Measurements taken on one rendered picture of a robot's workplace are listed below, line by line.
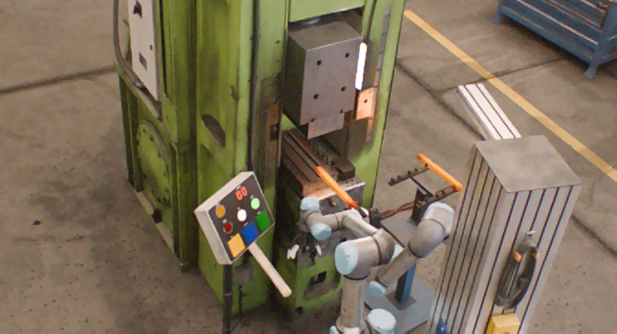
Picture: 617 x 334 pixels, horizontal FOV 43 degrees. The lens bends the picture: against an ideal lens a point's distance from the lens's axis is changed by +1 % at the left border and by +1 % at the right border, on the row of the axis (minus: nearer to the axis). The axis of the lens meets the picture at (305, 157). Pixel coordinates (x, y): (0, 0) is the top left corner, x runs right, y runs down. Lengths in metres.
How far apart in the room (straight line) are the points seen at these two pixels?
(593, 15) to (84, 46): 4.29
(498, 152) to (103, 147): 3.72
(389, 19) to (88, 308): 2.32
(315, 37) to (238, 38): 0.36
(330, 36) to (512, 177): 1.37
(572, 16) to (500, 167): 4.86
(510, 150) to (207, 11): 1.72
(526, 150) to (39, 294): 3.10
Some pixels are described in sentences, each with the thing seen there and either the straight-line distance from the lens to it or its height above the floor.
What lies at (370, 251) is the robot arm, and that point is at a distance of 2.91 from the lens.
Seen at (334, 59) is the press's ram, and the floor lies 1.68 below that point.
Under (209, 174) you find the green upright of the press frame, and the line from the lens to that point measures 4.24.
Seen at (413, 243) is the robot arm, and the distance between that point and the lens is 3.30.
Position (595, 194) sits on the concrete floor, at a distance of 5.89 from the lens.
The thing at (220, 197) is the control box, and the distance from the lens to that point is 3.45.
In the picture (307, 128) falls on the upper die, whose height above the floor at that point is 1.32.
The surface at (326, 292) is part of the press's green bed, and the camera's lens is 4.49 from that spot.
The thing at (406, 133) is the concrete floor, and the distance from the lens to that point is 5.99.
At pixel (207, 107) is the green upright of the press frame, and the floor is 1.21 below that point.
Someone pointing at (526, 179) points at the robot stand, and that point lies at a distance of 2.43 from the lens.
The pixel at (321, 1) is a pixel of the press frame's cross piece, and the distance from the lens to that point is 3.50.
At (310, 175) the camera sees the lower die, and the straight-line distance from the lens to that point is 3.91.
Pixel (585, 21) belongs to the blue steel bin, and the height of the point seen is 0.43.
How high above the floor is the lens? 3.48
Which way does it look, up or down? 38 degrees down
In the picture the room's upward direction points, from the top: 5 degrees clockwise
